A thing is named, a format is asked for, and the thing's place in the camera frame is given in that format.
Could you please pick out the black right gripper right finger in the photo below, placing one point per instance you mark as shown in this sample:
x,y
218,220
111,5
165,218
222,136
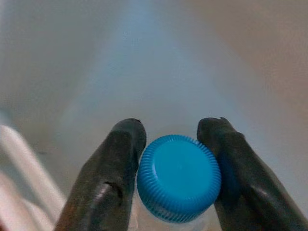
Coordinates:
x,y
250,183

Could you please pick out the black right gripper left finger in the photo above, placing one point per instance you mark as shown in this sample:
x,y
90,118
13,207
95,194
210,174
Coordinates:
x,y
108,173

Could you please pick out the clear bottle blue cap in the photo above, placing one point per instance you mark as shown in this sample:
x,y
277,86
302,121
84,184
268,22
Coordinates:
x,y
179,175

